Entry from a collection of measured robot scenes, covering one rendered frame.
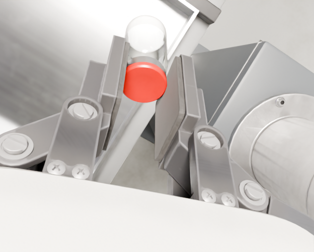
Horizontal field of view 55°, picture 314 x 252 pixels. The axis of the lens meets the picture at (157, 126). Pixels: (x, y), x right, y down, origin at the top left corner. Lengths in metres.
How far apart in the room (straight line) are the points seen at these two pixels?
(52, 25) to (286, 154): 0.33
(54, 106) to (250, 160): 0.29
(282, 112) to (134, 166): 0.96
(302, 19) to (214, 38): 0.39
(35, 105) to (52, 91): 0.03
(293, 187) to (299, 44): 1.16
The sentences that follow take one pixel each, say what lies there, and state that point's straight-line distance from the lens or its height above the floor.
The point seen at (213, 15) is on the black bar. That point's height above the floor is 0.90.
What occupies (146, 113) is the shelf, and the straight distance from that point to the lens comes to 0.41.
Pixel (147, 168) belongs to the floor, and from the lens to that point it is 1.36.
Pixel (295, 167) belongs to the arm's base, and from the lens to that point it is 0.38.
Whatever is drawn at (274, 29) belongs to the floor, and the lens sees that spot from 1.45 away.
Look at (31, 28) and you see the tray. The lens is 0.42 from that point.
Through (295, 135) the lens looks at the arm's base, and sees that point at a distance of 0.41.
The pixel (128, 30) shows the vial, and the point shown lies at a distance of 0.16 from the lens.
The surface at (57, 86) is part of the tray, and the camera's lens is 0.41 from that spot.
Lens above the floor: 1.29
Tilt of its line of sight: 77 degrees down
